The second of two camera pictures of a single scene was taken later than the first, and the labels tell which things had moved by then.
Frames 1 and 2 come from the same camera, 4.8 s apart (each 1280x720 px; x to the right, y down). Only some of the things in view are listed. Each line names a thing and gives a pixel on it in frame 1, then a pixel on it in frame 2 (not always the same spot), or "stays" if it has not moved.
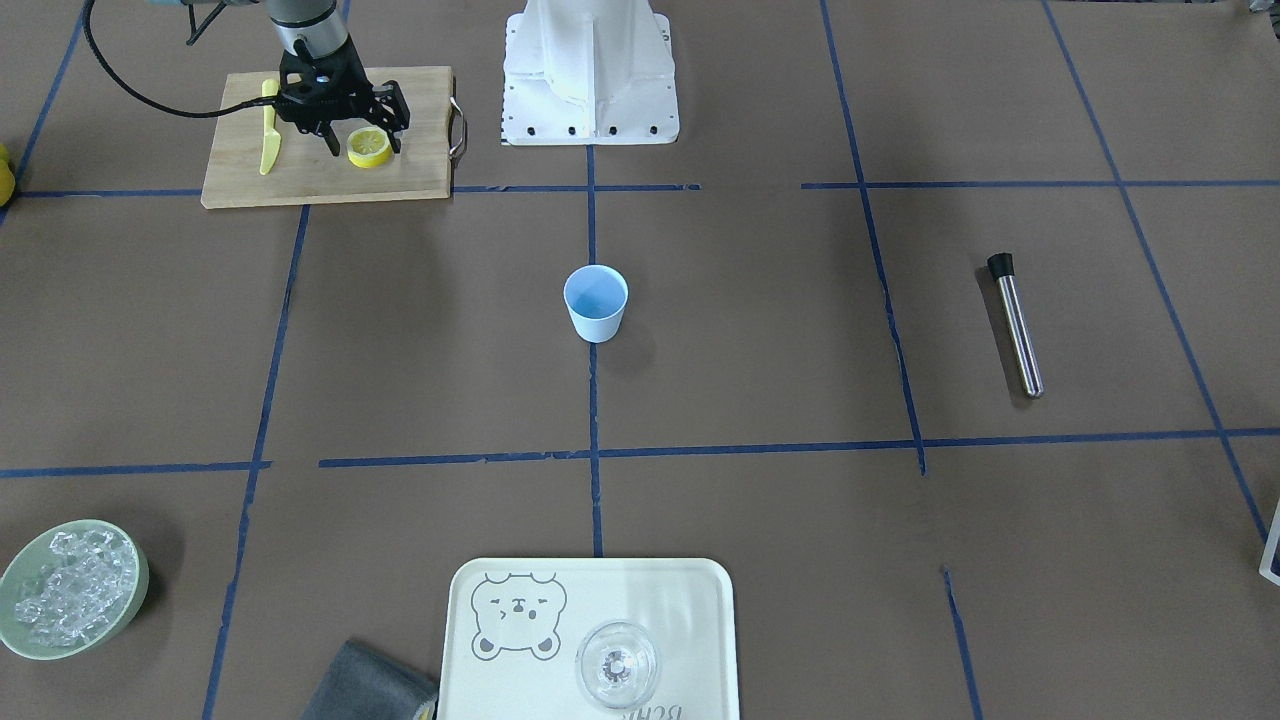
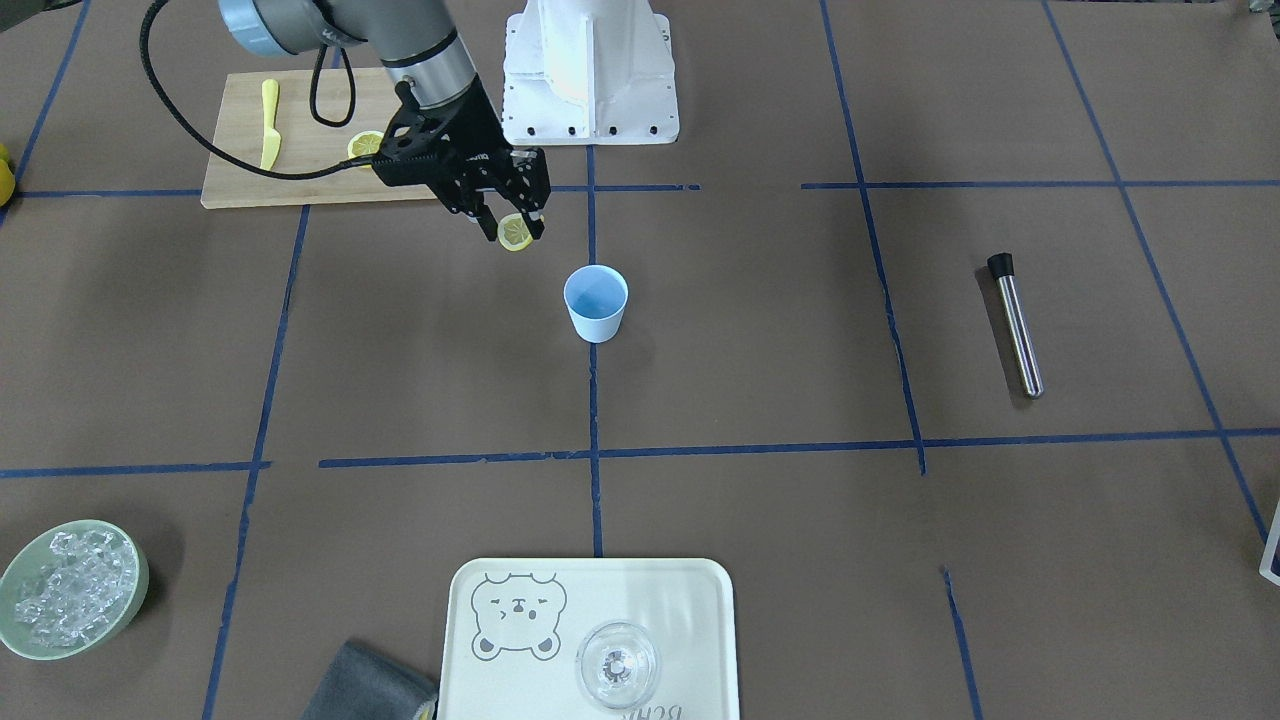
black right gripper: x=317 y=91 → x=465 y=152
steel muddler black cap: x=1001 y=267 stays
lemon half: x=368 y=147 → x=513 y=232
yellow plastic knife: x=272 y=137 stays
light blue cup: x=596 y=296 stays
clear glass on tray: x=617 y=664 stays
